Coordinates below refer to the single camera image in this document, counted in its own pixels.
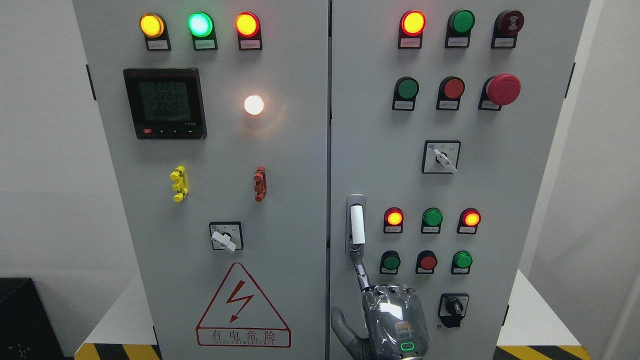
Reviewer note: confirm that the green lit indicator light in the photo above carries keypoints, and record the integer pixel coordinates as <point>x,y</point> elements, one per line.
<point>202,31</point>

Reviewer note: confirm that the green push button lower left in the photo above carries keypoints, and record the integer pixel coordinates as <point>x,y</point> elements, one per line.
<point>390,263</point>

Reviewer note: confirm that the black box on floor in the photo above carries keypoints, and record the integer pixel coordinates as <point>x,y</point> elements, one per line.
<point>25,330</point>

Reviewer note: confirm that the red lit indicator lower right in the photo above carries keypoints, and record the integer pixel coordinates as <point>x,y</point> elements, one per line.
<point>469,221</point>

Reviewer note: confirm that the green indicator top right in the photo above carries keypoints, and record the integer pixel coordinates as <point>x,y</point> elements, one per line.
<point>458,29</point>

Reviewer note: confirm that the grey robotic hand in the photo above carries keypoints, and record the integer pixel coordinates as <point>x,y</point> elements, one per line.
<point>394,320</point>

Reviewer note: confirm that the green push button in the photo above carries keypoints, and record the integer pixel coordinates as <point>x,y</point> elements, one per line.
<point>461,263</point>
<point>405,92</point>
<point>390,263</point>

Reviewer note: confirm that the white lit indicator lamp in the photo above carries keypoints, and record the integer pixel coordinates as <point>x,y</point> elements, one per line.
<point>254,105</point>

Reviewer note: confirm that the yellow indicator light top left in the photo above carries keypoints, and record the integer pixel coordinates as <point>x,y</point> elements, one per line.
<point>155,31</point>

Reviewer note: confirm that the yellow plastic terminal clip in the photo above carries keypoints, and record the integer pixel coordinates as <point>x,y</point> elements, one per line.
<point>180,183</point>

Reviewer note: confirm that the green push button lower right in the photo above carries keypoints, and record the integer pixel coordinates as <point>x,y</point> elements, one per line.
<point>461,263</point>

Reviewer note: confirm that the red electrical hazard warning sticker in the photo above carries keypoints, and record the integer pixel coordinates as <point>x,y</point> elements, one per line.
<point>241,315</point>

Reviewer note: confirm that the red-orange indicator light left door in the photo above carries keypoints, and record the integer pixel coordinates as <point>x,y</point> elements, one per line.
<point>249,34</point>

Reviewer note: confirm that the white selector switch left door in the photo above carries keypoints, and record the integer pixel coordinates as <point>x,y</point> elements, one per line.
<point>226,235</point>

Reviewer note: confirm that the red push button upper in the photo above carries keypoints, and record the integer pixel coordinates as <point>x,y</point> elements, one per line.
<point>450,92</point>

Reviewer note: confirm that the silver door handle lock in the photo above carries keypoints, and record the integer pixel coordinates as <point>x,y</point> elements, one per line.
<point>355,238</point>

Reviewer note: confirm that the yellow black hazard tape right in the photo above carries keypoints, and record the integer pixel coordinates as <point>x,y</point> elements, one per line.
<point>541,352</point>

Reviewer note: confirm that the yellow black hazard tape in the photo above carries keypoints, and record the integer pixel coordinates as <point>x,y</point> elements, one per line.
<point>541,352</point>
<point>109,351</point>

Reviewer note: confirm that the green indicator lower middle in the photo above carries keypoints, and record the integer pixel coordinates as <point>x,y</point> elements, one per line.
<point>431,221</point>

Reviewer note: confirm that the yellow black hazard tape left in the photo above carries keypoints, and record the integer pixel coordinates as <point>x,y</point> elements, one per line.
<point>109,351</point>

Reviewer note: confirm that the black digital power meter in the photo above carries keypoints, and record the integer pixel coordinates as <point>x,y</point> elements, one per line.
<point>166,103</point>

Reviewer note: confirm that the green push button upper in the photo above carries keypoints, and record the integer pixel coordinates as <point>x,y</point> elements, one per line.
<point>405,92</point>

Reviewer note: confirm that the black selector switch right door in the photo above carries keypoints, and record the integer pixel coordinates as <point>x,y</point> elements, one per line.
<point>452,308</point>

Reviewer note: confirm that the red emergency stop mushroom button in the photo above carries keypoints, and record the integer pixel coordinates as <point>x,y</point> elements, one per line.
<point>499,91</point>

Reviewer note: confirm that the red lit indicator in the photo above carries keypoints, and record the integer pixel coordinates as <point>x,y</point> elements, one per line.
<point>410,30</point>
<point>393,221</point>
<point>469,221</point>

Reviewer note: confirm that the grey right cabinet door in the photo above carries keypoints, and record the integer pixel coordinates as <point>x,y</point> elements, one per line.
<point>378,152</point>

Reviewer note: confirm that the red lit indicator lower left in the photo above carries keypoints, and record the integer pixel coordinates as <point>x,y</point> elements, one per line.
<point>393,221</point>

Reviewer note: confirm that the dark red buzzer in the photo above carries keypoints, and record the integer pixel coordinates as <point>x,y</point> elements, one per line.
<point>507,25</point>

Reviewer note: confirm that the red push button lower middle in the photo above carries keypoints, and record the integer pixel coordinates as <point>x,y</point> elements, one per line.
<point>426,261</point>

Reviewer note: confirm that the white key selector switch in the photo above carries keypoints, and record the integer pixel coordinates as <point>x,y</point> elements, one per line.
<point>441,156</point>

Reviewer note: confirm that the red lit indicator top right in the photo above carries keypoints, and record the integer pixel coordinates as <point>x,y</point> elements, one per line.
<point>410,30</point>

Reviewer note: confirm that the grey left cabinet door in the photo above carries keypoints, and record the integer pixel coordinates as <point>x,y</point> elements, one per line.
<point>284,236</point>

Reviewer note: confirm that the red plastic terminal clip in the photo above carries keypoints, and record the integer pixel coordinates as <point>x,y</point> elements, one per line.
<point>260,186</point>

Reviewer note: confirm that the red push button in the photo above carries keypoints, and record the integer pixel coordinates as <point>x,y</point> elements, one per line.
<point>426,261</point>
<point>450,92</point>

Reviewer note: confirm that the grey cabinet door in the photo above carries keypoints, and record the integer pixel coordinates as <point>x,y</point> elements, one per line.
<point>378,152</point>
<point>284,236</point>

